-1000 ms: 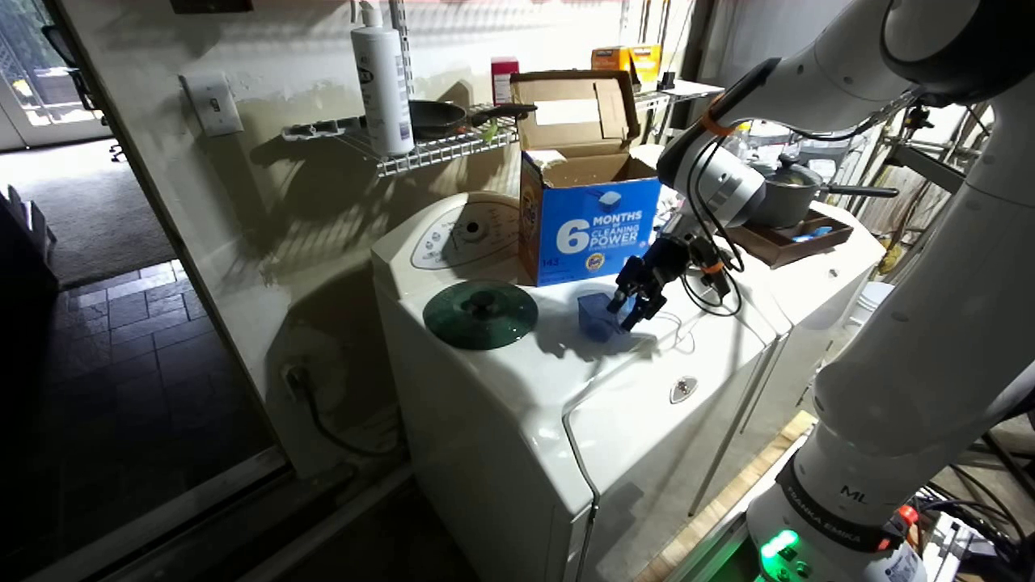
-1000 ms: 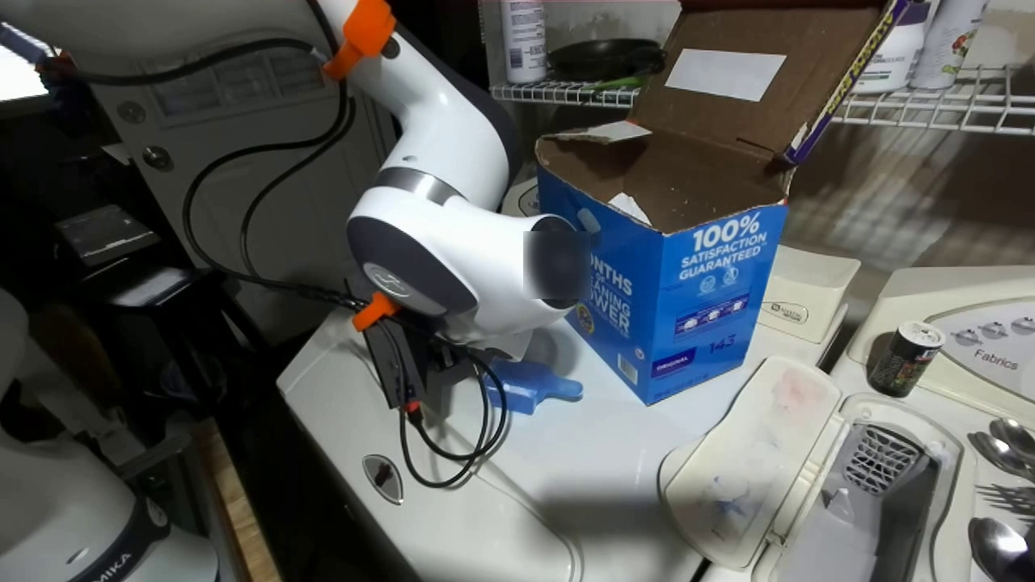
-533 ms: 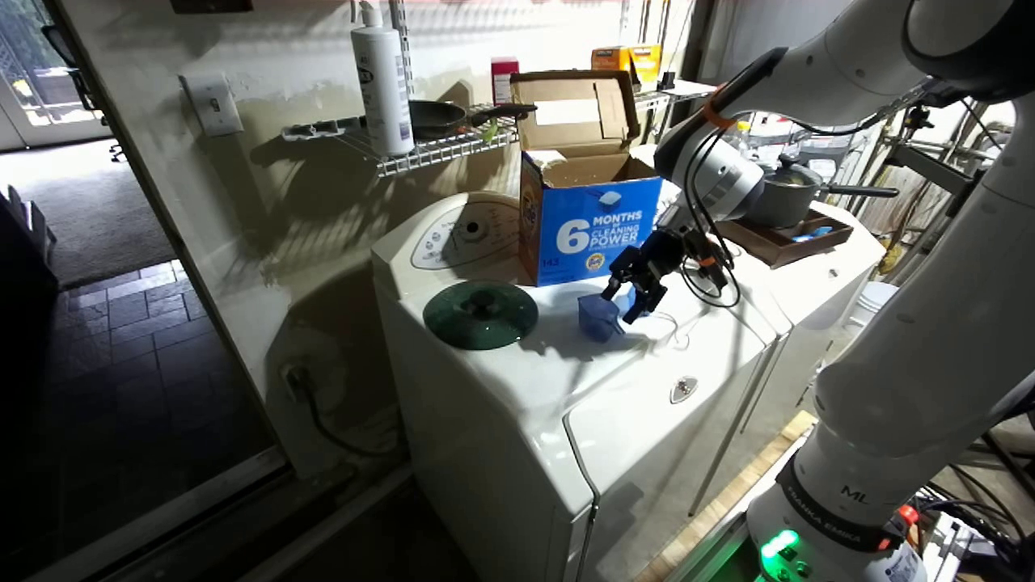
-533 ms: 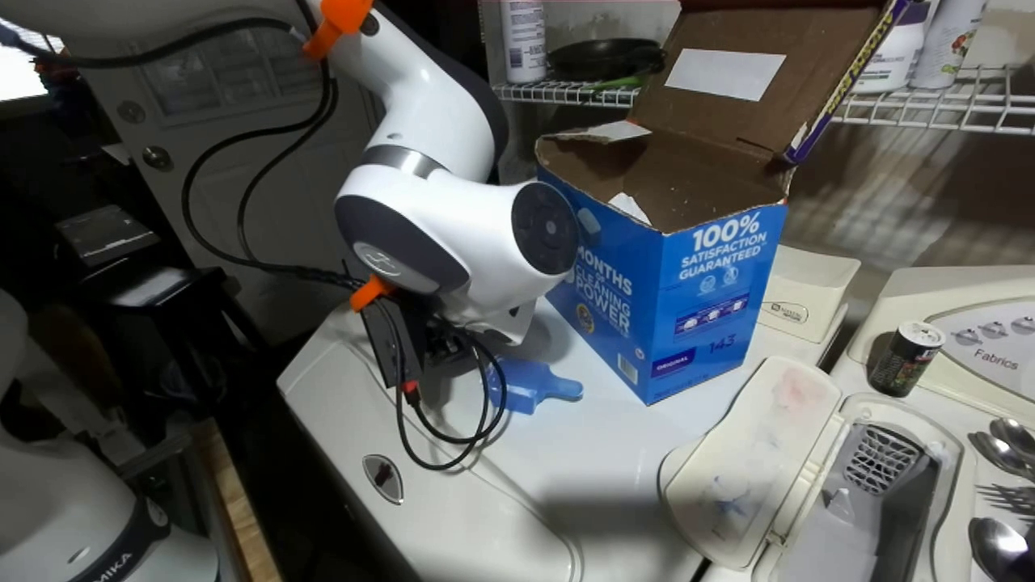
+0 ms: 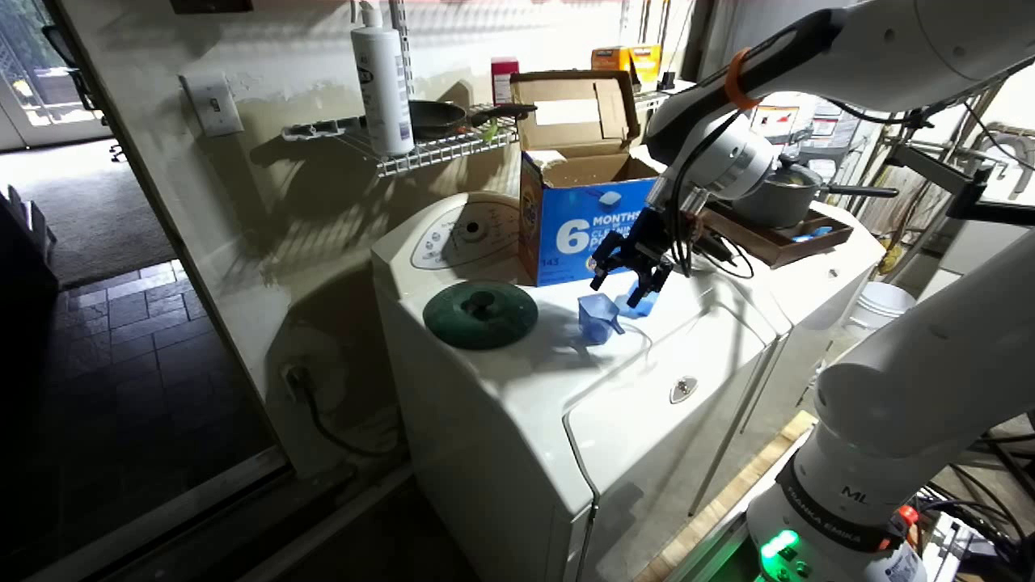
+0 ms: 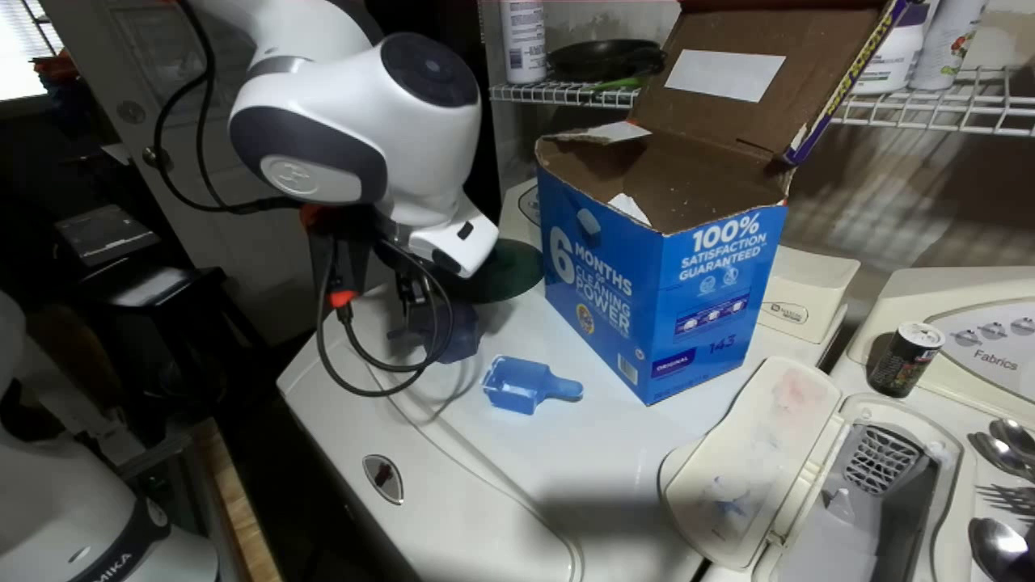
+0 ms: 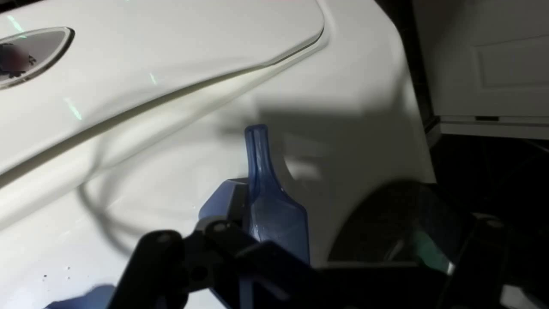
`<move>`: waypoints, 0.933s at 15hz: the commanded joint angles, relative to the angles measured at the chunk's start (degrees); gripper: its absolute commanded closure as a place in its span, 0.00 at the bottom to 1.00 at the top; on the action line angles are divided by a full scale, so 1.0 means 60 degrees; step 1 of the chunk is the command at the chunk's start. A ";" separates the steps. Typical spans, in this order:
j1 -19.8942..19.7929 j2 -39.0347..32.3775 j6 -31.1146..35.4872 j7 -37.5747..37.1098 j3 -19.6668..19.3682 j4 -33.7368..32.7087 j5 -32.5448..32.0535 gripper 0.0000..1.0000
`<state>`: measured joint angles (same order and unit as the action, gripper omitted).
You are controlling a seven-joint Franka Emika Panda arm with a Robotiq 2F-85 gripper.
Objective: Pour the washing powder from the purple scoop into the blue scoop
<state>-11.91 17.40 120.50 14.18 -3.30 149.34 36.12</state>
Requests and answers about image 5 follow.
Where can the blue detergent cardboard box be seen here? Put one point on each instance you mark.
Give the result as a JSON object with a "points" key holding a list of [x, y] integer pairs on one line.
{"points": [[566, 232]]}

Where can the brown cardboard box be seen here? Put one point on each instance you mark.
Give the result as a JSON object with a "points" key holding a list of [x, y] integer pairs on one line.
{"points": [[442, 156]]}

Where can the yellow box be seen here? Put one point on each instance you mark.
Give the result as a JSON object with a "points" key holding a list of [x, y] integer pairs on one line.
{"points": [[625, 67]]}

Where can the grey cooking pot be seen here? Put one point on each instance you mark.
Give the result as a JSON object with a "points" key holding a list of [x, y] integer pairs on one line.
{"points": [[787, 200]]}

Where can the green robot base block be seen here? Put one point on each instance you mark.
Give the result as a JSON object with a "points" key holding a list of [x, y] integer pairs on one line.
{"points": [[780, 553]]}

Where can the black frying pan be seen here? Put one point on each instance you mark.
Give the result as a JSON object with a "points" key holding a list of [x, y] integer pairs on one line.
{"points": [[442, 117]]}

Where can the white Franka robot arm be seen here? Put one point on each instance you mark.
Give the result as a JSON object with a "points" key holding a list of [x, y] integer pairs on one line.
{"points": [[925, 399]]}

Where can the white light switch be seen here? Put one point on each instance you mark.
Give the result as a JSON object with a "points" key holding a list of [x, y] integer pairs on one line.
{"points": [[211, 104]]}

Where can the black camera stand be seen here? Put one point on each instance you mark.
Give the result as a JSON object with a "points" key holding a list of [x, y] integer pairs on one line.
{"points": [[992, 204]]}

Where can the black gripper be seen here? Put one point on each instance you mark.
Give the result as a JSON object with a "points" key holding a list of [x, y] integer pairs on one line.
{"points": [[661, 232]]}

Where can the pink box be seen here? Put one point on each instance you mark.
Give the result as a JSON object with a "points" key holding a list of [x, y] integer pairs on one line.
{"points": [[503, 81]]}

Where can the dark wooden tray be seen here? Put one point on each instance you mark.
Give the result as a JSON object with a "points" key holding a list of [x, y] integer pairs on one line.
{"points": [[795, 248]]}

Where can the white dryer machine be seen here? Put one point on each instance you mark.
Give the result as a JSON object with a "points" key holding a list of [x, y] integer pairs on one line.
{"points": [[818, 280]]}

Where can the tall white bottle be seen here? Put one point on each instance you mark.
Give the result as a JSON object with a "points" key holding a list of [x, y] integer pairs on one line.
{"points": [[383, 84]]}

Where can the wooden platform board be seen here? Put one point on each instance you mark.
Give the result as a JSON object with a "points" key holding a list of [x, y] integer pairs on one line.
{"points": [[733, 491]]}

